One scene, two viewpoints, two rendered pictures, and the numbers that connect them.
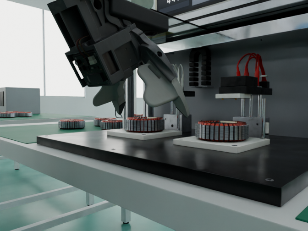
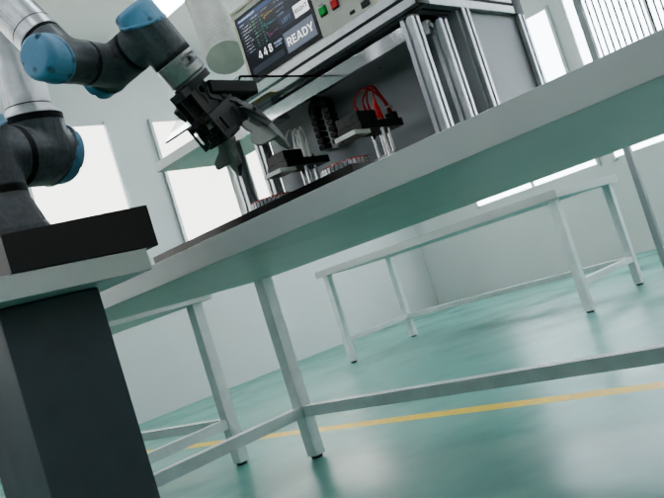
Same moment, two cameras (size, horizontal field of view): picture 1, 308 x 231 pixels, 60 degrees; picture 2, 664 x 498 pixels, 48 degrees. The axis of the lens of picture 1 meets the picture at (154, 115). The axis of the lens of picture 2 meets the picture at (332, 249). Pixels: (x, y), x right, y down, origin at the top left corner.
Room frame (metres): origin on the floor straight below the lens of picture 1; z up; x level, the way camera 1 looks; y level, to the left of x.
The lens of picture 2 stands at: (-0.96, -0.05, 0.58)
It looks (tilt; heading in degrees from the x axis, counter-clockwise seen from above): 3 degrees up; 359
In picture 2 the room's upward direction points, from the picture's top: 18 degrees counter-clockwise
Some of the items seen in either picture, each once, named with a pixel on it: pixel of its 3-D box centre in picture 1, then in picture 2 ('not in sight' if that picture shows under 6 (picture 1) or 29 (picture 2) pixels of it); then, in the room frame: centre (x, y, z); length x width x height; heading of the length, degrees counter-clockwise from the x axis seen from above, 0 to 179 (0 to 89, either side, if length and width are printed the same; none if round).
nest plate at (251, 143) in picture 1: (221, 141); not in sight; (0.58, -0.15, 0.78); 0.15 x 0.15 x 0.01; 46
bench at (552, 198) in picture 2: not in sight; (469, 276); (4.42, -1.00, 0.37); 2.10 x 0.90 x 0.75; 46
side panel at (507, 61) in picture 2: not in sight; (511, 80); (0.72, -0.57, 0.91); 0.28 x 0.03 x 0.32; 136
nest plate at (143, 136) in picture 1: (144, 132); not in sight; (0.75, 0.03, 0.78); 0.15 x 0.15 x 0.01; 46
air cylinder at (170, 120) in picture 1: (177, 122); not in sight; (0.85, -0.07, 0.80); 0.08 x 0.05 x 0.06; 46
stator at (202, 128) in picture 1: (221, 130); (348, 171); (0.58, -0.15, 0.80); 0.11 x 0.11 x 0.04
